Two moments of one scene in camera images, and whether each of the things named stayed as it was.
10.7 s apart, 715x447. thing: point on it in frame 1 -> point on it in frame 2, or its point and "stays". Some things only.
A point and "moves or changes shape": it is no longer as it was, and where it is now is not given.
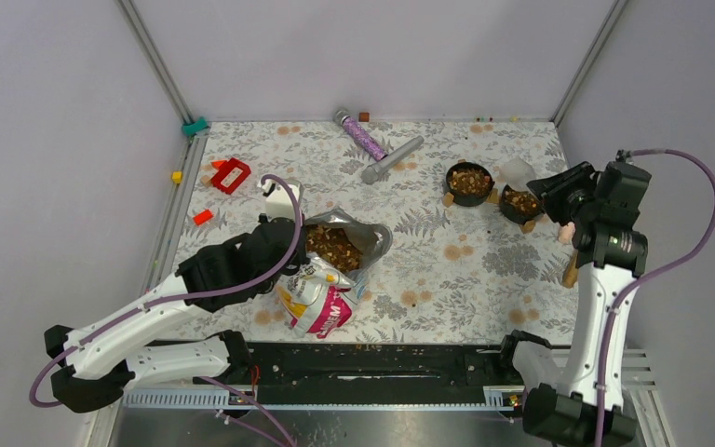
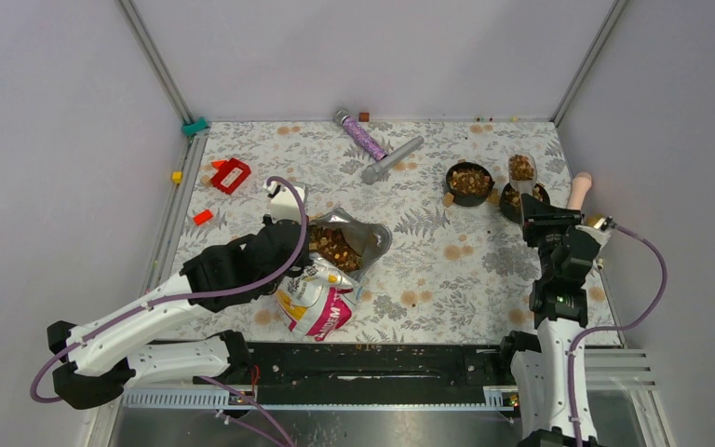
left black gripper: x=303 y=257 stays
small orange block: x=202 y=217 stays
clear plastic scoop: x=517 y=172 moves or changes shape
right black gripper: x=552 y=188 -> x=544 y=218
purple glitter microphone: x=344 y=117 stays
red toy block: x=225 y=169 stays
